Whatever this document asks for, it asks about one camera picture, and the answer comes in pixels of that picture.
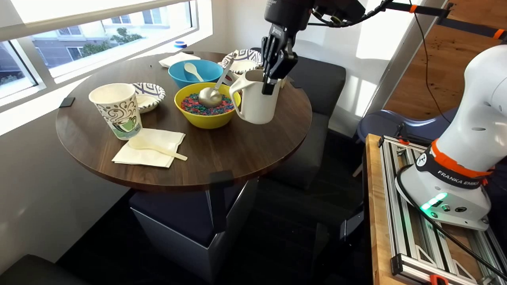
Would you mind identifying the small black device on sill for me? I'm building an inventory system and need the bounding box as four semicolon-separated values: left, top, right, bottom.
59;96;77;109

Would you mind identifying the patterned paper cup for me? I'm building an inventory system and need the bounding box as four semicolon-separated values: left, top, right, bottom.
89;82;143;140

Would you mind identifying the white ceramic mug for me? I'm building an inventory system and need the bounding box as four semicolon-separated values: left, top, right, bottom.
230;69;281;125

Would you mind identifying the white paper napkin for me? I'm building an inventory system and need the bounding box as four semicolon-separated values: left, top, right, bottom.
113;128;188;167

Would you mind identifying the blue bowl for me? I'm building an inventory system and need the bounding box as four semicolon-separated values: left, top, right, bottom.
169;60;224;87

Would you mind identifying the yellow bowl with colourful cereal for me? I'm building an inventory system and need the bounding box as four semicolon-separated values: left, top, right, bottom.
173;82;241;129

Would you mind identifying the round dark wooden table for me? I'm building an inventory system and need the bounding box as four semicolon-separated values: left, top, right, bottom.
56;55;313;191

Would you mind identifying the black cable with orange tape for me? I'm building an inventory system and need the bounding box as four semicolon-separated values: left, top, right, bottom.
311;0;507;41

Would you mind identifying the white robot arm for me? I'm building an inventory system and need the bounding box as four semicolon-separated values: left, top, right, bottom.
262;0;507;231

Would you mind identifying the metal ladle spoon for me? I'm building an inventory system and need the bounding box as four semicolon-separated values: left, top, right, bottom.
199;63;232;106

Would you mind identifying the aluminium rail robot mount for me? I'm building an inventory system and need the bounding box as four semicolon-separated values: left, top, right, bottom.
373;136;506;285

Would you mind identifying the white plastic spoon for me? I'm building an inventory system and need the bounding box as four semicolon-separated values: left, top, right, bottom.
184;61;205;82

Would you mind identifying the white napkin at back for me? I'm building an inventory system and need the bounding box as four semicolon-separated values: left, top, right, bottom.
159;52;202;68

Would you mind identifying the patterned paper plate left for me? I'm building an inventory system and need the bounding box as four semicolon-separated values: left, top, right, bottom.
134;82;165;113

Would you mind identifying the grey table pedestal box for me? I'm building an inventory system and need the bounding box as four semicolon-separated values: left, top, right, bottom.
129;182;257;283

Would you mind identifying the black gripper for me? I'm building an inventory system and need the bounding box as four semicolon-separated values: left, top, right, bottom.
262;0;314;94

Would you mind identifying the dark cushioned seat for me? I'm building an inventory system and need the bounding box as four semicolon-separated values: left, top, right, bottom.
262;56;346;189

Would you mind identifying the wooden bench top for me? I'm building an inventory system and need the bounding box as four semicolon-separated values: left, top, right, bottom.
367;134;400;285

